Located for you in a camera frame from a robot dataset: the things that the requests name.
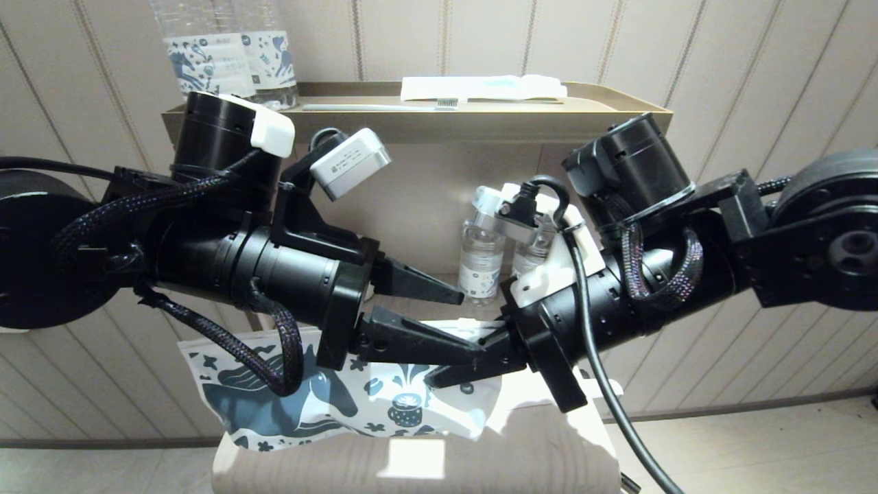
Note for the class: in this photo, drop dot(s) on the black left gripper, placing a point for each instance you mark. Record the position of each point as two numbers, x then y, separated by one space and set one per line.
302 281

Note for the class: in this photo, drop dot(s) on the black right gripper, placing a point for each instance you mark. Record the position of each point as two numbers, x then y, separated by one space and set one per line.
576 322

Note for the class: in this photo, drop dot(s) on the white blue horse pouch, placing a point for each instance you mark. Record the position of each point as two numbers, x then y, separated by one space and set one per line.
384 405

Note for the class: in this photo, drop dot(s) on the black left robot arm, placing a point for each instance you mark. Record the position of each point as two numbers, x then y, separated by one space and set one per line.
192 254

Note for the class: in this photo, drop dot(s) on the small clear water bottle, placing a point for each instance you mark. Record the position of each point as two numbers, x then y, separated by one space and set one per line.
478 274
528 261

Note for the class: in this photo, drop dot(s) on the beige wooden shelf cabinet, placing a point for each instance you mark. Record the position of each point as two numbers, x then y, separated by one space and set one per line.
425 199

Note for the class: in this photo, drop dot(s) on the black caster wheel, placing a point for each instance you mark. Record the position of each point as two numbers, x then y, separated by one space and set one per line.
627 485

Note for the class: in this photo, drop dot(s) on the pale blue toothbrush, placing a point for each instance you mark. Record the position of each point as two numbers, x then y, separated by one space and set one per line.
370 107

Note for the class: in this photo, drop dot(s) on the white blue toothpaste packet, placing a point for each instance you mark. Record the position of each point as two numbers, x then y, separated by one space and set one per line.
480 88

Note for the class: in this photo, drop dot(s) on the large clear water bottle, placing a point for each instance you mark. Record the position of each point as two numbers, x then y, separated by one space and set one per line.
274 62
206 62

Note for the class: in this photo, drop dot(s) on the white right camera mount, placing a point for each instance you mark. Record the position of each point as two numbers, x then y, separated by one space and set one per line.
555 274

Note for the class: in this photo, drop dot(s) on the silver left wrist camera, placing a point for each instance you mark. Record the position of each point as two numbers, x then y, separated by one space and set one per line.
350 165

